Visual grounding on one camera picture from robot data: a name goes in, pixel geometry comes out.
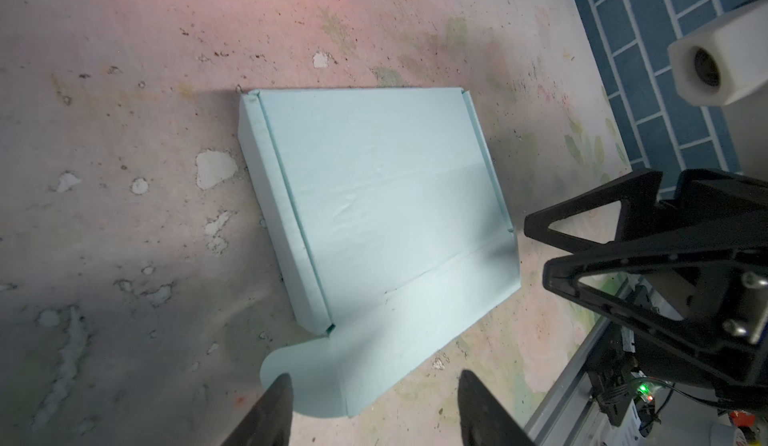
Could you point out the aluminium front rail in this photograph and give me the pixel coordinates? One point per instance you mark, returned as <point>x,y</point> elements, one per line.
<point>569,415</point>

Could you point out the light blue paper box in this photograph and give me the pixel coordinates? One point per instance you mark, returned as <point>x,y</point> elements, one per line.
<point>390,228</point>

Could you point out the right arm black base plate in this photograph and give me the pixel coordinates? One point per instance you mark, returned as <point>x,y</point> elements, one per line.
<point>617,383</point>

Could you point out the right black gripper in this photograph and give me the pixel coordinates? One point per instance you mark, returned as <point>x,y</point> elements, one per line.
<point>726,278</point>

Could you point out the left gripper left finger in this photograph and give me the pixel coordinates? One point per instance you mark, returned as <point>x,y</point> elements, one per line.
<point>269,421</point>

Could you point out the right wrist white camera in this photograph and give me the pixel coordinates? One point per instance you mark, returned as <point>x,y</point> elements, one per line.
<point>724,65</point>

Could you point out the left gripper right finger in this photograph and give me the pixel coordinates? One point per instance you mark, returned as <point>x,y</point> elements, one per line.
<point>483,420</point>

